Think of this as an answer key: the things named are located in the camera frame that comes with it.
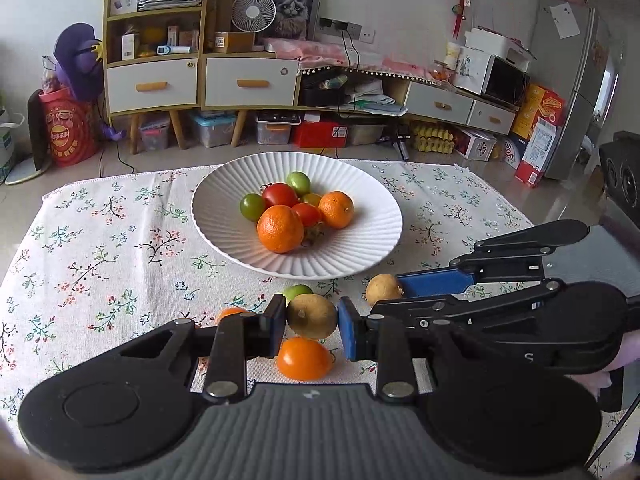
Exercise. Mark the yellow red carton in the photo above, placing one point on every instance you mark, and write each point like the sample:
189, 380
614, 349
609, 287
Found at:
540, 105

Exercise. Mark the low wooden drawer cabinet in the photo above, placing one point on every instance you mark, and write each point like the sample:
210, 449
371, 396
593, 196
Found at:
225, 77

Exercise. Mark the orange tomato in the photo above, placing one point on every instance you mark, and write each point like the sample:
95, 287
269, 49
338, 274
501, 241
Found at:
229, 313
305, 358

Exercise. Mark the white ribbed plate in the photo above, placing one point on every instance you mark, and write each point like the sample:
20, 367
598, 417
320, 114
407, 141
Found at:
350, 250

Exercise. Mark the long wooden low cabinet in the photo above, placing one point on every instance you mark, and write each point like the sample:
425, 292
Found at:
440, 102

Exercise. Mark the person's right hand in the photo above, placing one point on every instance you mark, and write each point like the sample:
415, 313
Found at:
597, 384

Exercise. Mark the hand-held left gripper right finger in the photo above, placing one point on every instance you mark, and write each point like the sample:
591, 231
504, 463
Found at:
348, 334

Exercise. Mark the pink lace cloth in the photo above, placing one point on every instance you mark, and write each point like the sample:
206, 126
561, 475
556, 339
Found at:
325, 55

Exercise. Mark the small white carton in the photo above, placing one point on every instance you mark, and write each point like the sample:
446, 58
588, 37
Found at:
130, 46

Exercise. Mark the black board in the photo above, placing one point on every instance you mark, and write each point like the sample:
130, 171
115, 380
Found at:
37, 130

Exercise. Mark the white printed box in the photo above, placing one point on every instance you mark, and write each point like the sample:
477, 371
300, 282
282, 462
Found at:
475, 145

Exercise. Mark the small orange mandarin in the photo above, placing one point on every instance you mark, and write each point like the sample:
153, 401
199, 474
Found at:
336, 209
280, 228

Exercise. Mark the small white desk fan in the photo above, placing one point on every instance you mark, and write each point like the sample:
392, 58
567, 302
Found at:
253, 12

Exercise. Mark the yellow-orange tomato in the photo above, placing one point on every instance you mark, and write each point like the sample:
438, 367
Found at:
312, 199

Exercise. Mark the clear storage box blue lid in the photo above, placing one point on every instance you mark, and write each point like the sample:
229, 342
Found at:
212, 130

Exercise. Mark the small cardboard box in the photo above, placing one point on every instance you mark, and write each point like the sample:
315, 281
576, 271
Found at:
232, 42

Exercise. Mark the black speaker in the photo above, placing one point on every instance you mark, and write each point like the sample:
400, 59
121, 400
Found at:
622, 170

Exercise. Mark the clear storage box black lid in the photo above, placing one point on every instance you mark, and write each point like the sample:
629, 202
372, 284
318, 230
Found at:
277, 130

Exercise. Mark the white microwave oven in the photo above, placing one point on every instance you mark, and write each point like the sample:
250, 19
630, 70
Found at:
500, 80

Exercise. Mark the white round base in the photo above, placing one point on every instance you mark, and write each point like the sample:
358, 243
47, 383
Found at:
25, 175

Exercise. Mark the white paper bag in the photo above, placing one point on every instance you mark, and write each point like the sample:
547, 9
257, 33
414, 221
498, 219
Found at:
7, 145

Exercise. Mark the white box on microwave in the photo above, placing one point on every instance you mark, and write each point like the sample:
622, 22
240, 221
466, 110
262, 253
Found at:
495, 42

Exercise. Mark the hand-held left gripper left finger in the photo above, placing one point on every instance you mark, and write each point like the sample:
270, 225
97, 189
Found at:
275, 329

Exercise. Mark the black tripod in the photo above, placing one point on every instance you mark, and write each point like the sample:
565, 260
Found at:
397, 142

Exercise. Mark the red bucket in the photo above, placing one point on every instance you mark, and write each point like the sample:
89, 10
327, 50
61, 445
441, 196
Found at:
67, 130

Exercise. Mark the silver refrigerator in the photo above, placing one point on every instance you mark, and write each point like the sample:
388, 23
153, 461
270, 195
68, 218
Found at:
575, 85

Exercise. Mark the brown kiwi fruit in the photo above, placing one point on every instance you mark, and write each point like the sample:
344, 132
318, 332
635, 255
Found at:
311, 316

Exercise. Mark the black bag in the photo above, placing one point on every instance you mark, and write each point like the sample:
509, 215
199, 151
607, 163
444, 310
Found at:
322, 95

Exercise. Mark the white blue thermometer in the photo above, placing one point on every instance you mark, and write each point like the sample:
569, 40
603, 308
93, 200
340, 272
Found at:
172, 50

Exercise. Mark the framed cat picture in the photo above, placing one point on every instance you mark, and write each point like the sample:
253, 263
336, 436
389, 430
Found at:
295, 10

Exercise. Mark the floral tablecloth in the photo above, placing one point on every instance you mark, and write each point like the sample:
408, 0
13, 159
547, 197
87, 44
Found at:
100, 260

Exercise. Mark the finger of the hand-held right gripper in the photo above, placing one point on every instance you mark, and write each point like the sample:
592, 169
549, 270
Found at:
435, 282
450, 310

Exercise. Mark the white red carton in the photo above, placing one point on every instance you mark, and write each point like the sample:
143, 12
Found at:
537, 155

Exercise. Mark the yellow egg trays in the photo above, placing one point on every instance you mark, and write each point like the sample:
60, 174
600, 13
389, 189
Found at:
432, 140

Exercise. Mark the red box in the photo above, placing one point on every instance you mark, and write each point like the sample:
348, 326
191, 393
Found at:
317, 135

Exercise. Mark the pile of papers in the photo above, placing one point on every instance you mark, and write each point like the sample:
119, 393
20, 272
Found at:
377, 100

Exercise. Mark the wall socket strip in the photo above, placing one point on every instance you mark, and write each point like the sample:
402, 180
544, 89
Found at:
350, 30

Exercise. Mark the purple plush toy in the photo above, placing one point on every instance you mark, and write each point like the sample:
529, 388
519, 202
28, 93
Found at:
75, 55

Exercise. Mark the red tomato with stem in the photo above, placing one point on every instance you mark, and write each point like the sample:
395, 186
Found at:
306, 214

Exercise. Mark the tall wooden cabinet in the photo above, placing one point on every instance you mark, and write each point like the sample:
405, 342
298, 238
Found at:
150, 72

